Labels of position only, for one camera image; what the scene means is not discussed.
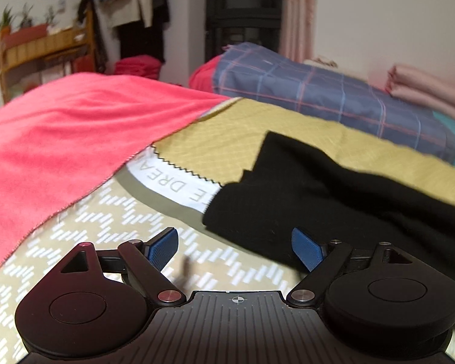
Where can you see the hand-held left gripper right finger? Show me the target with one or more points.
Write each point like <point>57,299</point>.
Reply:
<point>307,250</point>

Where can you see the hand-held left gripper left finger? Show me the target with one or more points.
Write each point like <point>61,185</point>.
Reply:
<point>163,248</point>

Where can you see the black knit pants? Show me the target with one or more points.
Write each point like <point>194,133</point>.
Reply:
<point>326,197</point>

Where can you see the patterned beige bed sheet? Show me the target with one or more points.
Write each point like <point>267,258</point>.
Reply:
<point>98,220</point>

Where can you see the yellow quilted cloth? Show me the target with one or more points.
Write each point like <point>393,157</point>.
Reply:
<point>326,136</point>

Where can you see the pink blanket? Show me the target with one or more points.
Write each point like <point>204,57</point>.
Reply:
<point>68,136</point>

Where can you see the blue plaid pillow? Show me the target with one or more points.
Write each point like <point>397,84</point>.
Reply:
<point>326,87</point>

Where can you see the red cloth under quilt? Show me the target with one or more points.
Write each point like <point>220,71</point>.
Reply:
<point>201,77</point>

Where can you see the red cloth pile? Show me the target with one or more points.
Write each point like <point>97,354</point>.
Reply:
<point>138,66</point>

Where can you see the stack of pink folded cloths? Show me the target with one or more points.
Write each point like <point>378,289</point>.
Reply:
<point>424,87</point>

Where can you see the wooden shelf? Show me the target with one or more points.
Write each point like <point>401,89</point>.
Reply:
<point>41,57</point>

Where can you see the pink curtain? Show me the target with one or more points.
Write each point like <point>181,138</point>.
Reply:
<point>298,15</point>

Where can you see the hanging clothes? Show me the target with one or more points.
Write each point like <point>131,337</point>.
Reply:
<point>136,11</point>

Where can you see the black cabinet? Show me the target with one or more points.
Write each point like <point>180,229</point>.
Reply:
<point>242,11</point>

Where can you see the red planter box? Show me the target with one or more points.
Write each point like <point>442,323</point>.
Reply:
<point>24,36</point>

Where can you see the green potted plant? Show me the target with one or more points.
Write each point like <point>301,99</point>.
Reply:
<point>26,15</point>
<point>5,17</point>

